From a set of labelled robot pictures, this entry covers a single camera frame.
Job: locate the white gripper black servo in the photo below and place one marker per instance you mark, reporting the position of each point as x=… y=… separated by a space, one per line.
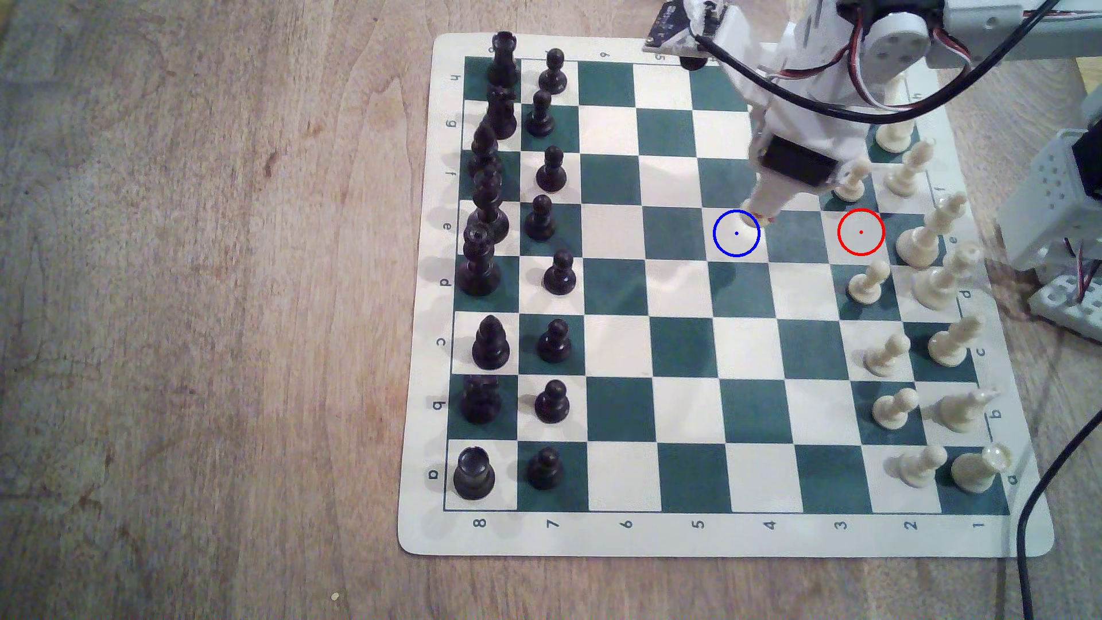
x=799 y=163

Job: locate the white pawn chess piece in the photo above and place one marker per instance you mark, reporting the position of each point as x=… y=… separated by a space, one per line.
x=917 y=468
x=866 y=286
x=884 y=357
x=762 y=216
x=893 y=411
x=852 y=185

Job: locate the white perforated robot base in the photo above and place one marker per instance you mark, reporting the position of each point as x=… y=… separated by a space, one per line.
x=1050 y=198

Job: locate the white bishop chess piece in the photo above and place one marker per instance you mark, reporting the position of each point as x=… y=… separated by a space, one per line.
x=949 y=346
x=904 y=176

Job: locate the white knight chess piece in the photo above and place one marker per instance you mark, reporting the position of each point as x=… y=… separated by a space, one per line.
x=895 y=138
x=960 y=412

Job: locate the white king chess piece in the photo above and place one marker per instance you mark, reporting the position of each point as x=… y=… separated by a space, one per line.
x=919 y=245

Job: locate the white queen chess piece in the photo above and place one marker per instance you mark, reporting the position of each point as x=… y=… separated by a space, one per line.
x=937 y=288

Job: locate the black pawn chess piece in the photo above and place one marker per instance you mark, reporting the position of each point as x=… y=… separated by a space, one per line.
x=551 y=172
x=540 y=220
x=553 y=73
x=552 y=405
x=554 y=343
x=545 y=471
x=560 y=275
x=540 y=116

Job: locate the green and white chess mat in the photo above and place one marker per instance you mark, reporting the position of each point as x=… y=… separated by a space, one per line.
x=680 y=448

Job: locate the black knight chess piece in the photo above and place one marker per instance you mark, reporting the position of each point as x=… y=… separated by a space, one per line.
x=500 y=114
x=480 y=400

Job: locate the black king chess piece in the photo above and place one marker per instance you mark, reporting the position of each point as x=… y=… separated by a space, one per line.
x=488 y=211

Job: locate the black bishop chess piece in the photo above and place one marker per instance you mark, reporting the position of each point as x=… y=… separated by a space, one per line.
x=484 y=148
x=491 y=344

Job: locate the black rook chess piece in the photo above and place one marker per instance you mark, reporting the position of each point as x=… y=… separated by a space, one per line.
x=503 y=60
x=473 y=474

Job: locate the black queen chess piece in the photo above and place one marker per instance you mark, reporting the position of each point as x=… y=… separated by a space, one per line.
x=478 y=267

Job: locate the white breadboard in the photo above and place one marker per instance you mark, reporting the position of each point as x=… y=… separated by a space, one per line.
x=1067 y=306

